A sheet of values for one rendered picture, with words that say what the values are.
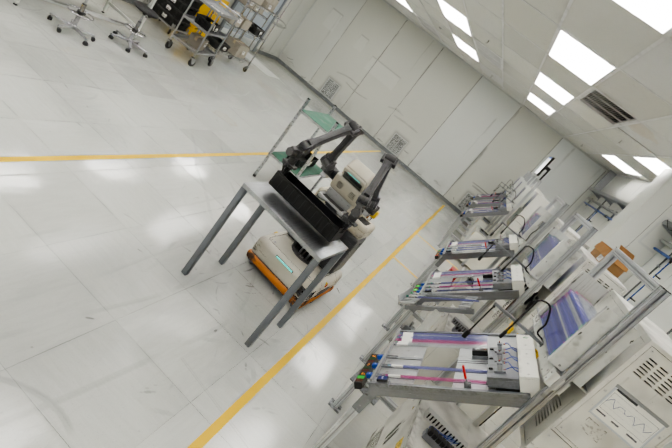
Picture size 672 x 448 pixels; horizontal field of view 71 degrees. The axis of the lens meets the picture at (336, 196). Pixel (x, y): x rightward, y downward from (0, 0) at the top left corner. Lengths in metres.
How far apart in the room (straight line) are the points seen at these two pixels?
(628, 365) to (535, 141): 10.31
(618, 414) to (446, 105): 10.65
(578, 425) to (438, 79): 10.82
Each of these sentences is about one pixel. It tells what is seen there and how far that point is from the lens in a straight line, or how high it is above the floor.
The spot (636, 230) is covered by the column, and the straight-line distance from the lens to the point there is 6.94.
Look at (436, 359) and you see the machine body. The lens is 3.89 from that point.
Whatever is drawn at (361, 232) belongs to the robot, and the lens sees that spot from 3.78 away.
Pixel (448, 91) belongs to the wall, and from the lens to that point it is 12.48.
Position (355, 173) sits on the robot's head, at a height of 1.16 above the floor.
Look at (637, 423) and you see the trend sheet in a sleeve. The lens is 2.39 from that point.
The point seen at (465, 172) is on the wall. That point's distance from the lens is 12.38.
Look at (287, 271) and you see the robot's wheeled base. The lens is 3.73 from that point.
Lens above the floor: 1.93
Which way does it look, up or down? 17 degrees down
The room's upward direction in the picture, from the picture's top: 38 degrees clockwise
